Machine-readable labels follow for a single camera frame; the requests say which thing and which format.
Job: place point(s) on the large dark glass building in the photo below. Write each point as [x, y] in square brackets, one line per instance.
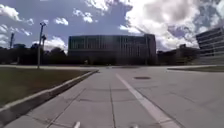
[110, 48]

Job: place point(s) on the round manhole cover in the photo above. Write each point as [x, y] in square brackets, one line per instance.
[142, 78]

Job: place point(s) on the grey concrete pavement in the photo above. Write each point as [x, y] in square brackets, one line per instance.
[133, 100]

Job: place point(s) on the low dark building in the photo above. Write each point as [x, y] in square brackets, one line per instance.
[178, 55]

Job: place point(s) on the robot's own part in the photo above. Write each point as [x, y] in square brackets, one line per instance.
[77, 125]

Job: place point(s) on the tall lamp pole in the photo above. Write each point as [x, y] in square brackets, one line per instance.
[39, 43]

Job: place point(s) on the grey concrete kerb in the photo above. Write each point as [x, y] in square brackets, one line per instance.
[40, 96]

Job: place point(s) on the row of dark trees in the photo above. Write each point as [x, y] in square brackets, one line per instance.
[30, 56]

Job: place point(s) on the grass lawn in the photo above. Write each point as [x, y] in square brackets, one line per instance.
[23, 80]

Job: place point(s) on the grass strip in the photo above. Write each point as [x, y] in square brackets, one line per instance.
[203, 69]

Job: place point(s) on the pale multi-storey building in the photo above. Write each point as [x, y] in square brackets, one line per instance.
[211, 45]

